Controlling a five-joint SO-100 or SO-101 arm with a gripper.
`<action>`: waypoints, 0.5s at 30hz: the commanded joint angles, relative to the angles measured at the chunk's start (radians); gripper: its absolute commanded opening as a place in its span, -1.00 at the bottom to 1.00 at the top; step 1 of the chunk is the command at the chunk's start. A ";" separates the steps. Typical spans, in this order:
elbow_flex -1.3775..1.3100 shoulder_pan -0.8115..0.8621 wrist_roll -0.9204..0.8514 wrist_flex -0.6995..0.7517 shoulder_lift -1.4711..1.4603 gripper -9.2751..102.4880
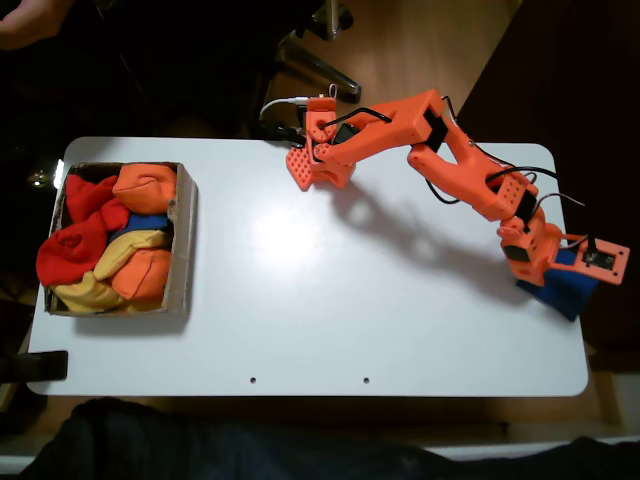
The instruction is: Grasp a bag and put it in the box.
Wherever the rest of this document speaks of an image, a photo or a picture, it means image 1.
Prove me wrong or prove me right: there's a large blue bean bag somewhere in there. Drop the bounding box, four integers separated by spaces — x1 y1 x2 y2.
515 247 600 322

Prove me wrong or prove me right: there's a cardboard box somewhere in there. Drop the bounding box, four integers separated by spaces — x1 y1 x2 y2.
43 160 200 317

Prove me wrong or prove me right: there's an orange bean bag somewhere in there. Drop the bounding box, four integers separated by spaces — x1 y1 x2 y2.
109 248 174 301
111 163 179 216

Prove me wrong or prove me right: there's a small blue bean bag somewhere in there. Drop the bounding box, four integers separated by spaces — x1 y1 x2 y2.
107 213 170 246

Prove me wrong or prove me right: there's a red bean bag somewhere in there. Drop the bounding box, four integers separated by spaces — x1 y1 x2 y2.
64 173 132 234
36 219 111 287

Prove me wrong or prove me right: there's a person's hand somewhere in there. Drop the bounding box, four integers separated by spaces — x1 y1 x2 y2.
0 0 77 51

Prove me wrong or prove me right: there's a black table clamp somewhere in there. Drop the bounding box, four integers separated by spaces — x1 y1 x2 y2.
259 119 307 150

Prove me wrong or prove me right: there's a metal chair base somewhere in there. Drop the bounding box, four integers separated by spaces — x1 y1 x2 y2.
273 0 362 105

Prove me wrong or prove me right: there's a person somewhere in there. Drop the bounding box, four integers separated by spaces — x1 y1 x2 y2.
19 397 640 480

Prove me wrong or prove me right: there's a black rectangular block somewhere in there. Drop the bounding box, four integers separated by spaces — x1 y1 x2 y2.
0 349 69 384

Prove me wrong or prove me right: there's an orange gripper camera mount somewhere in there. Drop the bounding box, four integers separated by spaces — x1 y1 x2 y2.
549 238 631 287

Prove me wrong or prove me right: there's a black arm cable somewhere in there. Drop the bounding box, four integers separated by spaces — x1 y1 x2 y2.
319 94 596 264

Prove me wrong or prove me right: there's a white cable with plug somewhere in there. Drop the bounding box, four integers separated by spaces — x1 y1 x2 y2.
258 94 312 122

